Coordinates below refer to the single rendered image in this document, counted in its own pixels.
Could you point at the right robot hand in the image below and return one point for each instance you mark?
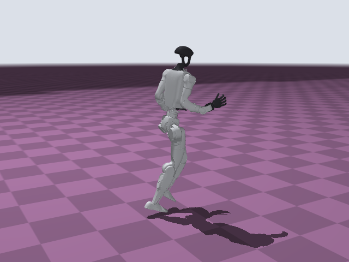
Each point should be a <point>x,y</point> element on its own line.
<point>217,103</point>

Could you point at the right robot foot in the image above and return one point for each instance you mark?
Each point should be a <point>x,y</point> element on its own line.
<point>149,205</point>

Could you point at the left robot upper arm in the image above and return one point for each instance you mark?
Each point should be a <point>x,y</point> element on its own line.
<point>160,91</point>

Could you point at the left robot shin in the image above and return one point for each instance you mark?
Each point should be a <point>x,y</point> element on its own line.
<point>179,170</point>

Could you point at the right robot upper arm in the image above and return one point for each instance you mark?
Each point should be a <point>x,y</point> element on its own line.
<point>189,82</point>

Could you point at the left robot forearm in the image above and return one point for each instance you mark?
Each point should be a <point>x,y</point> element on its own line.
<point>162,105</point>

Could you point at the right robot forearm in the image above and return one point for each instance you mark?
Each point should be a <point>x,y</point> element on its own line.
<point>192,107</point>

